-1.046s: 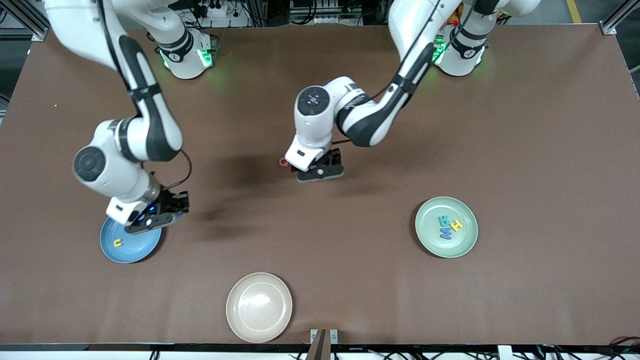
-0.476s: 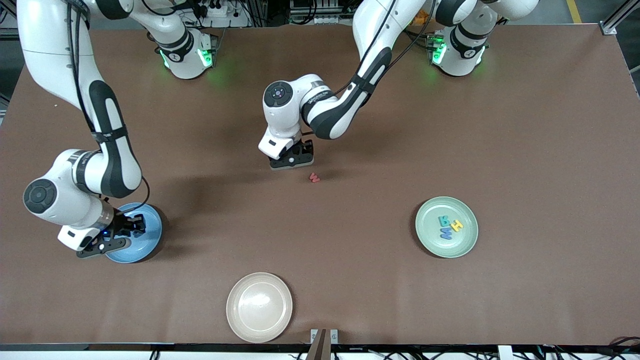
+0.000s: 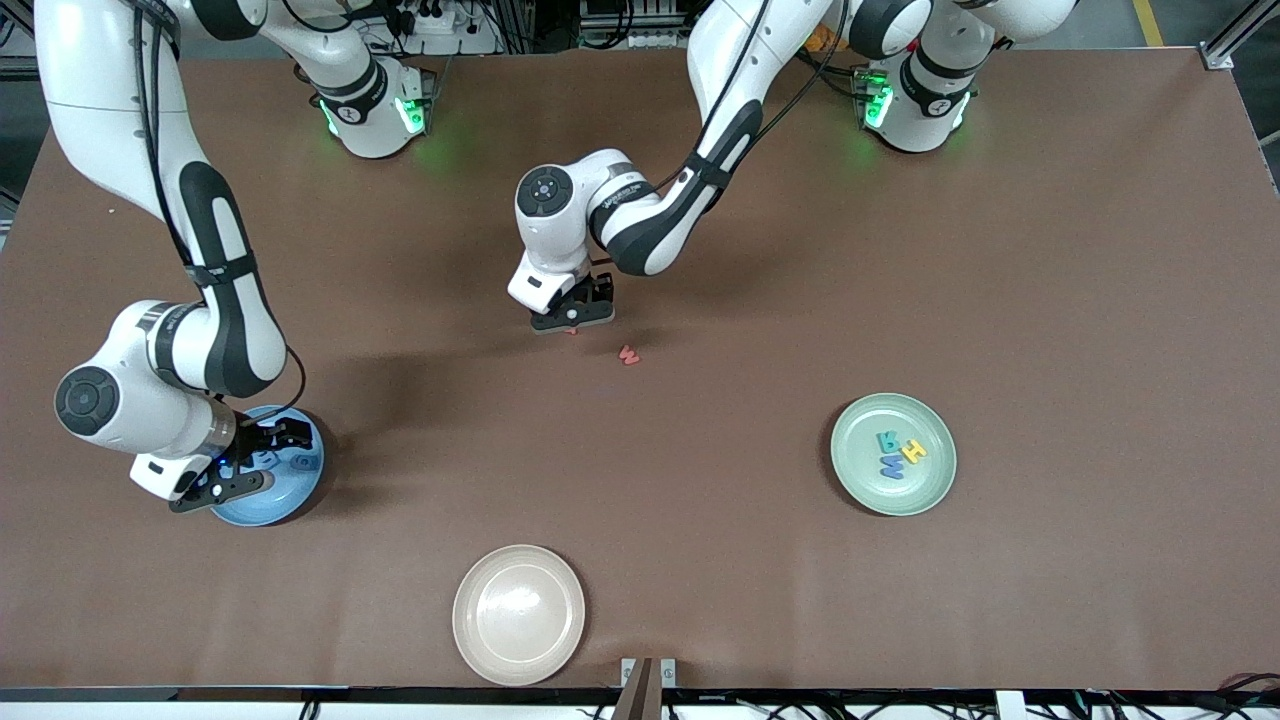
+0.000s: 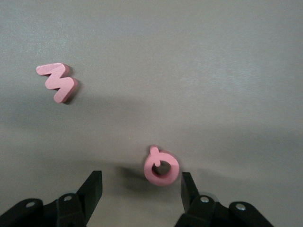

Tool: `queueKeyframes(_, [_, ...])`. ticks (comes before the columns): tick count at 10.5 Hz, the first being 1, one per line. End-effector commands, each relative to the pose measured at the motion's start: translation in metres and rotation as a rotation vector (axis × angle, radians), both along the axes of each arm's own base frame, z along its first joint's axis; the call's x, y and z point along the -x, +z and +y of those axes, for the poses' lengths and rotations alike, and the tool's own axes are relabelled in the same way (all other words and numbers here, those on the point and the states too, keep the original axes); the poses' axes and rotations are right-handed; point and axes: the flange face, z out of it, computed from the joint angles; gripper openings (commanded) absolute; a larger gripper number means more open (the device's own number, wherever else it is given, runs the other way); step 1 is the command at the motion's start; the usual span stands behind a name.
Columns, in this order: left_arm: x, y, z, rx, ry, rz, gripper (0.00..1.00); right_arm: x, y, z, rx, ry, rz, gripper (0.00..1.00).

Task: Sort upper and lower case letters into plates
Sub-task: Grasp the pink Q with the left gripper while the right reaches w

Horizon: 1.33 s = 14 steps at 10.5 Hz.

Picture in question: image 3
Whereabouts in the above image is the blue plate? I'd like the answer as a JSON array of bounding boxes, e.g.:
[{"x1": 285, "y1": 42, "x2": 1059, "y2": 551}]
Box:
[{"x1": 210, "y1": 405, "x2": 326, "y2": 528}]

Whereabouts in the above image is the white power strip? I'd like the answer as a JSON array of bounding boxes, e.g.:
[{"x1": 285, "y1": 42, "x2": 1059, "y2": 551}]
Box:
[{"x1": 385, "y1": 0, "x2": 501, "y2": 56}]

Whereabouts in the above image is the beige plate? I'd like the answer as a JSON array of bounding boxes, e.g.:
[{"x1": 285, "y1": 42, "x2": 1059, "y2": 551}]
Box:
[{"x1": 452, "y1": 544, "x2": 587, "y2": 687}]

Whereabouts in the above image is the green plate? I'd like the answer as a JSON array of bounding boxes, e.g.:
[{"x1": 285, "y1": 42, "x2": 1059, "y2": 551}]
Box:
[{"x1": 830, "y1": 392, "x2": 958, "y2": 518}]

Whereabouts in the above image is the table edge mount bracket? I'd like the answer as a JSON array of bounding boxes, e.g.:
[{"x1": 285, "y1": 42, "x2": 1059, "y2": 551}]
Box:
[{"x1": 620, "y1": 656, "x2": 678, "y2": 720}]

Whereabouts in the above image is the aluminium frame profile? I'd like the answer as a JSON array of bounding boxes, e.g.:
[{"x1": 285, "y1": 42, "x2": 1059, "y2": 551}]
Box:
[
  {"x1": 0, "y1": 0, "x2": 46, "y2": 83},
  {"x1": 1200, "y1": 0, "x2": 1280, "y2": 73}
]

